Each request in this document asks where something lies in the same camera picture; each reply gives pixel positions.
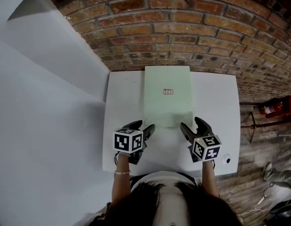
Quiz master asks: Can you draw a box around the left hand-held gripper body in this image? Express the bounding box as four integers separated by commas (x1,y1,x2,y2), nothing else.
112,127,149,166

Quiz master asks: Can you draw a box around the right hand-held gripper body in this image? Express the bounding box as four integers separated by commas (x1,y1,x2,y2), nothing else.
187,132,223,164

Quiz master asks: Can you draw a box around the pale green sheet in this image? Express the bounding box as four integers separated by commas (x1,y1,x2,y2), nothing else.
143,65,194,129

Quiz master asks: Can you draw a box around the person's right forearm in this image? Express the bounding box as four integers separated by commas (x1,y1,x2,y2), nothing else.
202,160,219,198

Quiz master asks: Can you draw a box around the person's left forearm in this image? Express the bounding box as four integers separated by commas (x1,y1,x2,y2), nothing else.
111,152,132,204

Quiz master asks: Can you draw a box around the white table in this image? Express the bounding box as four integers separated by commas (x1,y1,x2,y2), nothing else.
102,71,242,178

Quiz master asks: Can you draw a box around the wooden coat rack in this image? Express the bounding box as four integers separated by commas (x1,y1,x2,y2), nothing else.
241,112,291,143

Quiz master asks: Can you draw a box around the person's white shirt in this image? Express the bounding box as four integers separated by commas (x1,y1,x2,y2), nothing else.
89,171,198,226

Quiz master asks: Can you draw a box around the red fire extinguisher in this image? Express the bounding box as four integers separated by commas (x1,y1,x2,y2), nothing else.
258,100,284,116

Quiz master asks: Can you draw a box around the black metal stand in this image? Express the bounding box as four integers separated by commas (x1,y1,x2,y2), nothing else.
264,198,291,224

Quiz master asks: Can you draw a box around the white cable grommet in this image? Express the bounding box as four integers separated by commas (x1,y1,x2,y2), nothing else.
221,153,232,166

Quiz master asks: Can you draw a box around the white cable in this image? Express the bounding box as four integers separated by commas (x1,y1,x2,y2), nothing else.
237,184,271,217

